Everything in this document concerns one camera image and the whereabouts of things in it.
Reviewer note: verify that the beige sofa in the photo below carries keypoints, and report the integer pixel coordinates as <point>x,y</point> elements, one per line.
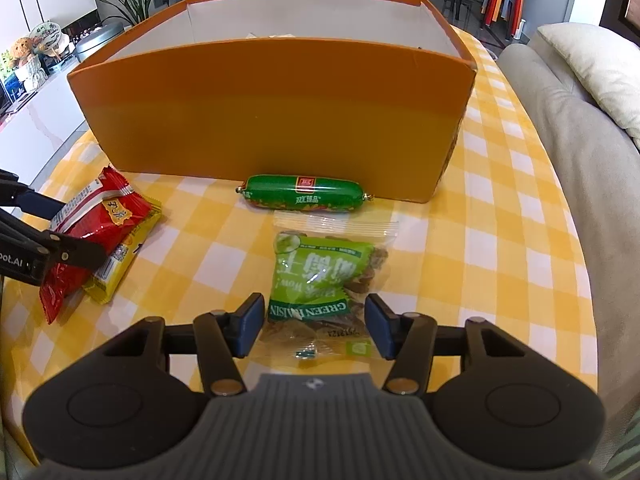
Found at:
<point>598,167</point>

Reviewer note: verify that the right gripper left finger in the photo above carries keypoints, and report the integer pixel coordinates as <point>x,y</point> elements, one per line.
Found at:
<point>220,338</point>

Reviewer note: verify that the green raisin bag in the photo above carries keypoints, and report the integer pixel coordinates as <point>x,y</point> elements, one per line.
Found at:
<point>325,266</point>

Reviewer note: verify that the white tv cabinet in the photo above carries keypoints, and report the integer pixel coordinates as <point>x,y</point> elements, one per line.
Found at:
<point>32,135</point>

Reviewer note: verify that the red long snack packet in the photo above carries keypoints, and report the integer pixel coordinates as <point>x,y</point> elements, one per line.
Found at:
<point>104,213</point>

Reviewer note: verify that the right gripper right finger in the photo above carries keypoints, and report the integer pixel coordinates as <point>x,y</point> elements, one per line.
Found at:
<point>407,340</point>

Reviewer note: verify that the yellow snack packet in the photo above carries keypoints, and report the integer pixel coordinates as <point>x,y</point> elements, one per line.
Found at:
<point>102,285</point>

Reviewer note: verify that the yellow checkered tablecloth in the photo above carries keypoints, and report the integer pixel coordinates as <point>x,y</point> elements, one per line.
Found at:
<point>497,240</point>

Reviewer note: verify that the stacked orange plastic stools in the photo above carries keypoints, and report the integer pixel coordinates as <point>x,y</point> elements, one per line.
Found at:
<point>510,11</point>

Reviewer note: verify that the white cushion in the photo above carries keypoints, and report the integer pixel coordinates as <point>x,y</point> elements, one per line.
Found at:
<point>606,64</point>

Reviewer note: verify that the orange cardboard box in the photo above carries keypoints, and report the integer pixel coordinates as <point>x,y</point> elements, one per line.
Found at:
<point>372,91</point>

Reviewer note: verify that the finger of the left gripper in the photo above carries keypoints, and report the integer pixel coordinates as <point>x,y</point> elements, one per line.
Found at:
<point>63,248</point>
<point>16,194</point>

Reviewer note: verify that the green sausage stick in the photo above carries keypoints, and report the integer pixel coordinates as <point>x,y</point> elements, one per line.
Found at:
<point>301,193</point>

